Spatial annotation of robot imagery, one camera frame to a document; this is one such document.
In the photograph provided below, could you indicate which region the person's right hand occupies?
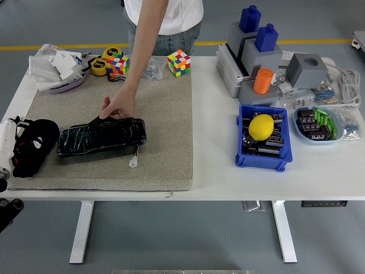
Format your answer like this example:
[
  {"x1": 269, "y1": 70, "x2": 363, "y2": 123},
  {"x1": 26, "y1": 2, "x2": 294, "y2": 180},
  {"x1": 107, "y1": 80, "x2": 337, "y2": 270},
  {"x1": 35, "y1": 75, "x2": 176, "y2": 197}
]
[{"x1": 99, "y1": 86, "x2": 139, "y2": 120}]

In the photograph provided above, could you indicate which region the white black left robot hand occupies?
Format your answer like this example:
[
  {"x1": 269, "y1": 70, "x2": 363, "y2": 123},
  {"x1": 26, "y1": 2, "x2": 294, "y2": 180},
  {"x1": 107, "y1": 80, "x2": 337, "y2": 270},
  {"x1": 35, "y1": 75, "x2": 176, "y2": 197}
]
[{"x1": 0, "y1": 115, "x2": 44, "y2": 168}]

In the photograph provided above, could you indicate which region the black plastic-wrapped panel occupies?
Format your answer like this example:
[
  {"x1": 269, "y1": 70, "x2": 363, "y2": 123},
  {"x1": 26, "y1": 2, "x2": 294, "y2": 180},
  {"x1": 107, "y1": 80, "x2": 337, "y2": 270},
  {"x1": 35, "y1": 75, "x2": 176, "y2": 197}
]
[{"x1": 56, "y1": 115, "x2": 148, "y2": 158}]

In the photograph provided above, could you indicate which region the black rag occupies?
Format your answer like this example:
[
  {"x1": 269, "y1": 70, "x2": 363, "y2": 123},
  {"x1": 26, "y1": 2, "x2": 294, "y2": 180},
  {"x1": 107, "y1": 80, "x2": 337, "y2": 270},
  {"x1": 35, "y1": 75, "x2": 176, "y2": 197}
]
[{"x1": 11, "y1": 119, "x2": 60, "y2": 178}]

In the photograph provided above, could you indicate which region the black table control panel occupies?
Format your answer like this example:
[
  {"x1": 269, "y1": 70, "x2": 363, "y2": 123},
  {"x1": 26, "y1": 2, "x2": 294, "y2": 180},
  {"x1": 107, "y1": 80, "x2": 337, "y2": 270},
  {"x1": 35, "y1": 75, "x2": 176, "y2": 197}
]
[{"x1": 301, "y1": 201, "x2": 348, "y2": 207}]

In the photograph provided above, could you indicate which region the multicolour puzzle cube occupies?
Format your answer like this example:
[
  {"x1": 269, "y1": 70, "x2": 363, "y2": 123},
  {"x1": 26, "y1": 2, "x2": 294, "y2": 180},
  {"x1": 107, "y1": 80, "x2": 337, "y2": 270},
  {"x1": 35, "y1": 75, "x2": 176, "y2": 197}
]
[
  {"x1": 106, "y1": 53, "x2": 131, "y2": 78},
  {"x1": 167, "y1": 49, "x2": 192, "y2": 78}
]

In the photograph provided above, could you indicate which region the clear bag of screws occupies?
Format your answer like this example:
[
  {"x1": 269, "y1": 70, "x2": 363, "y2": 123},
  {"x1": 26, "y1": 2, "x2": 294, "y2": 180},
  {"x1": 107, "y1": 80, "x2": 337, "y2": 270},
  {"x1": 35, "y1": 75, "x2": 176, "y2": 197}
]
[{"x1": 139, "y1": 57, "x2": 166, "y2": 81}]

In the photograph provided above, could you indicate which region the yellow tape measure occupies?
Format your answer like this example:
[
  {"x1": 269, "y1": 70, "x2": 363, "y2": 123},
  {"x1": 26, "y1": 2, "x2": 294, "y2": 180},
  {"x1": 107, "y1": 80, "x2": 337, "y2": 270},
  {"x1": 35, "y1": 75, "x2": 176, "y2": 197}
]
[
  {"x1": 90, "y1": 58, "x2": 108, "y2": 76},
  {"x1": 102, "y1": 47, "x2": 124, "y2": 61}
]

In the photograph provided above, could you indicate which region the grey-brown mat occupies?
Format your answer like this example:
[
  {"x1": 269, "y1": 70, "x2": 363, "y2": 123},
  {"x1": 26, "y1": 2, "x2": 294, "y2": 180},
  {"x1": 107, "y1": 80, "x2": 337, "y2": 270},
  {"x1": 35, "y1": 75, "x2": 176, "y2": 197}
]
[{"x1": 7, "y1": 56, "x2": 194, "y2": 192}]

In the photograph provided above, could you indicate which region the purple tray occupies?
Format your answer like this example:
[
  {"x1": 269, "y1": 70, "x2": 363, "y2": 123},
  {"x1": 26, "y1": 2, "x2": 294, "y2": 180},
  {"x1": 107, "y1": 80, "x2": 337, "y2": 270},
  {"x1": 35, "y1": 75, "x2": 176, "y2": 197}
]
[{"x1": 47, "y1": 71, "x2": 86, "y2": 94}]

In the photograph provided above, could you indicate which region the flat white plate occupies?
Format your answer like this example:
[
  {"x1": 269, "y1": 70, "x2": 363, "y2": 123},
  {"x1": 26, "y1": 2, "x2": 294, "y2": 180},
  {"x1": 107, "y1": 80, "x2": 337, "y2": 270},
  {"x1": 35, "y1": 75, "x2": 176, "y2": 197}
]
[{"x1": 33, "y1": 75, "x2": 72, "y2": 92}]

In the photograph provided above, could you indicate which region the clear plastic bag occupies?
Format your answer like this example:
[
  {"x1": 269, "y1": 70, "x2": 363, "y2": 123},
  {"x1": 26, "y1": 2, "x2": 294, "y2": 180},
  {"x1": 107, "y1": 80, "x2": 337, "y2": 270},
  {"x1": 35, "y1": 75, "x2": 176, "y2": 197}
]
[{"x1": 34, "y1": 43, "x2": 65, "y2": 62}]

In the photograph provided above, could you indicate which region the person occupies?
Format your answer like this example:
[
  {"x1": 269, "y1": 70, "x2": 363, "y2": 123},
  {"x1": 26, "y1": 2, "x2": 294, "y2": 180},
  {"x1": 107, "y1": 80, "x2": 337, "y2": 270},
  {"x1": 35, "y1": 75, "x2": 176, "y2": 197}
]
[{"x1": 123, "y1": 0, "x2": 205, "y2": 57}]

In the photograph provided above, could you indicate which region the grey electrical box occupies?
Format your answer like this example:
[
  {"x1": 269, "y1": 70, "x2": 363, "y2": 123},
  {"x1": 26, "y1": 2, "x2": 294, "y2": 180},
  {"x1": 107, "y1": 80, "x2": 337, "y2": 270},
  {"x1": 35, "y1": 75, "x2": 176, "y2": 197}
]
[{"x1": 216, "y1": 43, "x2": 253, "y2": 99}]

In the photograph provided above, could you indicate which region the white table leg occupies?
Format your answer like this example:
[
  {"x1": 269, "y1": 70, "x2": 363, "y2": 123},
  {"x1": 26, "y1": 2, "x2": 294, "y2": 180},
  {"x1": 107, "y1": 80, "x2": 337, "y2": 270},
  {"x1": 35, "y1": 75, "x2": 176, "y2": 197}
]
[
  {"x1": 271, "y1": 200, "x2": 298, "y2": 264},
  {"x1": 69, "y1": 200, "x2": 95, "y2": 265}
]

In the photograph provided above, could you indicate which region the low grey holder block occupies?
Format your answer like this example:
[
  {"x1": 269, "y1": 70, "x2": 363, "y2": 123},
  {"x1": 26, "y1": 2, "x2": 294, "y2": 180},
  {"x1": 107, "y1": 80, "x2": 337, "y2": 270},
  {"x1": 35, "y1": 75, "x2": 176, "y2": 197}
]
[{"x1": 238, "y1": 80, "x2": 280, "y2": 108}]

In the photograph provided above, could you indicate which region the tall grey holder block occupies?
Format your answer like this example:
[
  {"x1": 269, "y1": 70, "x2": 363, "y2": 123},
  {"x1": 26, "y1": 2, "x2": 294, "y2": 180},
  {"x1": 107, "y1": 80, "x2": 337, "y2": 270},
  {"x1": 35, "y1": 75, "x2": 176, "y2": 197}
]
[{"x1": 227, "y1": 22, "x2": 259, "y2": 58}]

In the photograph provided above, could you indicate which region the yellow lemon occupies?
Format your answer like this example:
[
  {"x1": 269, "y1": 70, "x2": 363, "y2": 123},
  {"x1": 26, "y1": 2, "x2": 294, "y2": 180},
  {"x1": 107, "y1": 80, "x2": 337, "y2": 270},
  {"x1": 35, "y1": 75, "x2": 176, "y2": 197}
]
[{"x1": 248, "y1": 114, "x2": 275, "y2": 141}]

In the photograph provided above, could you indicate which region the orange cylinder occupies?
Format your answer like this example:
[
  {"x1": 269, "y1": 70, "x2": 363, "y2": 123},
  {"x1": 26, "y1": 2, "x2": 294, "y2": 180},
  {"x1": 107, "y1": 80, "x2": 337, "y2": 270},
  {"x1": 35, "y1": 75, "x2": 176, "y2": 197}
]
[{"x1": 253, "y1": 67, "x2": 274, "y2": 95}]

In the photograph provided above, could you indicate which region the blue plastic bin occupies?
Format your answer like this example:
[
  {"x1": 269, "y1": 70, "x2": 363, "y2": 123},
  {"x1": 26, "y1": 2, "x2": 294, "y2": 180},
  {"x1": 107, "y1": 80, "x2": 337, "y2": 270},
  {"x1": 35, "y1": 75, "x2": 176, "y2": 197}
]
[{"x1": 235, "y1": 103, "x2": 294, "y2": 172}]

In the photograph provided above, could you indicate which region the blue peg block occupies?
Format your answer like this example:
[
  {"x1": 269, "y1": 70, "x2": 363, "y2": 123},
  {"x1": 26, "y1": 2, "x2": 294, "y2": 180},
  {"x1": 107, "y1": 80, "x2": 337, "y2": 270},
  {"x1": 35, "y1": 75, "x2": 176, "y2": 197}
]
[
  {"x1": 238, "y1": 5, "x2": 262, "y2": 33},
  {"x1": 254, "y1": 23, "x2": 279, "y2": 53}
]

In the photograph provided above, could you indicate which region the clear bag of white parts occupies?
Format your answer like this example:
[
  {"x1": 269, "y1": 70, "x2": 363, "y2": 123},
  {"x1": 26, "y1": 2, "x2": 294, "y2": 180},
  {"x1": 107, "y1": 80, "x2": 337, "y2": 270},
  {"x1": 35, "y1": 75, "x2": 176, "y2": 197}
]
[{"x1": 272, "y1": 71, "x2": 297, "y2": 95}]

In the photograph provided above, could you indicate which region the clear bag of plug parts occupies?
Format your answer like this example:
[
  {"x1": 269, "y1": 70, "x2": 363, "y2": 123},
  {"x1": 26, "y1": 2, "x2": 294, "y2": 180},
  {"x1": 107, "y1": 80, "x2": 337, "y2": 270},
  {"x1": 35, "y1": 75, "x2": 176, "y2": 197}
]
[{"x1": 278, "y1": 87, "x2": 316, "y2": 111}]

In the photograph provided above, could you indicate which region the grey block with round hole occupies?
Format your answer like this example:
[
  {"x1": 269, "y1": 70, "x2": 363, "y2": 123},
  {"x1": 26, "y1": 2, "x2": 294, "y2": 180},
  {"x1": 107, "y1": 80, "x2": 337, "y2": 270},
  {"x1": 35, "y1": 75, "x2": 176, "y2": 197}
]
[{"x1": 286, "y1": 53, "x2": 329, "y2": 89}]

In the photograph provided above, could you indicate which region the light blue dish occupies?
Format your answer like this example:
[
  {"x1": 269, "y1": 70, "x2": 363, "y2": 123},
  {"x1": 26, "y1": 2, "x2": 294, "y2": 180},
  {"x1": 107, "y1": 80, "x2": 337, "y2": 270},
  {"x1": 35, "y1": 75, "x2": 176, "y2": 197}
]
[{"x1": 293, "y1": 106, "x2": 344, "y2": 146}]

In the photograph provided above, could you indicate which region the clear bag of blue resistors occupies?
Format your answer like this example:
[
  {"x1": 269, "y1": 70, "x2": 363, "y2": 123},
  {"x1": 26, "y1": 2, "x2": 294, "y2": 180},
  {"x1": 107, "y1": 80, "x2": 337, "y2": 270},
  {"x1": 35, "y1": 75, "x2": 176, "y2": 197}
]
[
  {"x1": 332, "y1": 107, "x2": 364, "y2": 141},
  {"x1": 312, "y1": 74, "x2": 340, "y2": 104}
]

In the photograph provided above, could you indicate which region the black wrist strap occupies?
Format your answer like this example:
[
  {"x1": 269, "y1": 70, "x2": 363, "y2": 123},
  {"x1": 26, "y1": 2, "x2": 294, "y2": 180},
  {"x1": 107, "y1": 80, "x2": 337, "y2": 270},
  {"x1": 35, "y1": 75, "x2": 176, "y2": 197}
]
[{"x1": 107, "y1": 73, "x2": 128, "y2": 84}]

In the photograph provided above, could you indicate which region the white wire connector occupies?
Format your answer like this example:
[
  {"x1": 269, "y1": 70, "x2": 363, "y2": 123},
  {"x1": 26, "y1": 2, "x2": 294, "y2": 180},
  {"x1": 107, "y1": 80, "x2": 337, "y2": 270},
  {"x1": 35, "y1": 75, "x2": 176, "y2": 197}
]
[{"x1": 128, "y1": 144, "x2": 141, "y2": 168}]

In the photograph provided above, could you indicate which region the white switch plate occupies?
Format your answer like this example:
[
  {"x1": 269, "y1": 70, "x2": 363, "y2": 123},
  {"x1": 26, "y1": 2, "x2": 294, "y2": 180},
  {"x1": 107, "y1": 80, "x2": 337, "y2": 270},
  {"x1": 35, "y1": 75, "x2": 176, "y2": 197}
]
[{"x1": 28, "y1": 55, "x2": 62, "y2": 83}]

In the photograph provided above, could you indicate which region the grey metal bracket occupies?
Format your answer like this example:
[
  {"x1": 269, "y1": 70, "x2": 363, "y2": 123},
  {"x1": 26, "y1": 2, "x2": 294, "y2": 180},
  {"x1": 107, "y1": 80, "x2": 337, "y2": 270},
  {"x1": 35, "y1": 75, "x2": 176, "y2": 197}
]
[{"x1": 242, "y1": 200, "x2": 266, "y2": 212}]

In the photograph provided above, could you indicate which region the white power cable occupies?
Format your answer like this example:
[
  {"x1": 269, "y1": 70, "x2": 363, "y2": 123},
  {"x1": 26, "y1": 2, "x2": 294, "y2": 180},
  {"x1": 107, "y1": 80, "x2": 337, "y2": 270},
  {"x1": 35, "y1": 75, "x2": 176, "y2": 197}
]
[{"x1": 322, "y1": 61, "x2": 362, "y2": 108}]

